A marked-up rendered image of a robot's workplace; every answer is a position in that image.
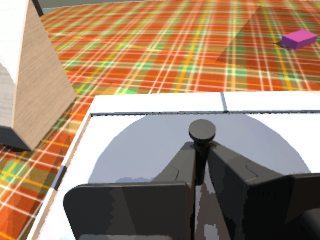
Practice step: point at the pink rectangular block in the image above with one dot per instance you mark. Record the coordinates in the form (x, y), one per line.
(296, 40)

